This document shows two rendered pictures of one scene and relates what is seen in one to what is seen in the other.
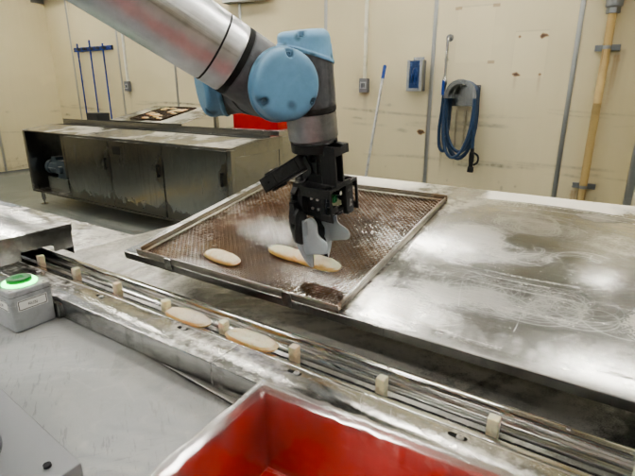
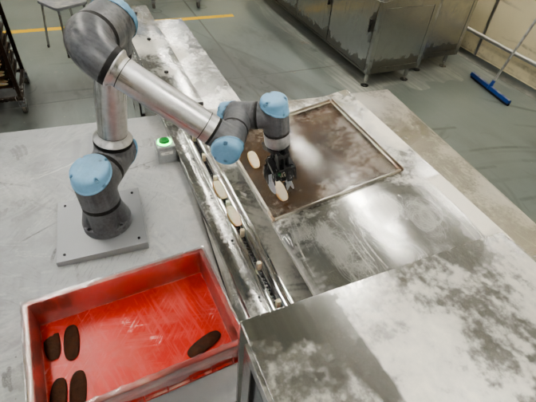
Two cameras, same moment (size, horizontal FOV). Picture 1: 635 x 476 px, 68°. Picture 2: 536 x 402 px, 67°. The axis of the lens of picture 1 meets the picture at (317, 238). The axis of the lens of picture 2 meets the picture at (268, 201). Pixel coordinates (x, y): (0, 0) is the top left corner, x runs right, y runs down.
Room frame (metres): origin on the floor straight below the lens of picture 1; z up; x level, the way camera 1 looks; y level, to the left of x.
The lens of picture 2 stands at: (-0.13, -0.46, 1.83)
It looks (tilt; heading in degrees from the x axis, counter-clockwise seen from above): 43 degrees down; 29
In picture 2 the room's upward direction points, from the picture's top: 6 degrees clockwise
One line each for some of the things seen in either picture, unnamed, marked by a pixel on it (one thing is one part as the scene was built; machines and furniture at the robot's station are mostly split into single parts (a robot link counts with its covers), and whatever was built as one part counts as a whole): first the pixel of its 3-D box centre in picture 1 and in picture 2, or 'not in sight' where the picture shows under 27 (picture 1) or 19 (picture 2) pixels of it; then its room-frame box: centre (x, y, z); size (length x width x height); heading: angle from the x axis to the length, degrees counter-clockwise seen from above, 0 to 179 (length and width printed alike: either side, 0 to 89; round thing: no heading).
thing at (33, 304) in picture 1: (26, 309); (166, 153); (0.78, 0.53, 0.84); 0.08 x 0.08 x 0.11; 56
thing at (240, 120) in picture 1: (266, 120); not in sight; (4.56, 0.49, 0.94); 0.51 x 0.36 x 0.13; 60
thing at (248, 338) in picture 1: (250, 338); (234, 214); (0.65, 0.10, 0.86); 0.10 x 0.04 x 0.01; 56
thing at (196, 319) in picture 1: (187, 315); (219, 188); (0.73, 0.22, 0.86); 0.10 x 0.04 x 0.01; 56
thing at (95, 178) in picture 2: not in sight; (95, 181); (0.39, 0.42, 1.01); 0.13 x 0.12 x 0.14; 25
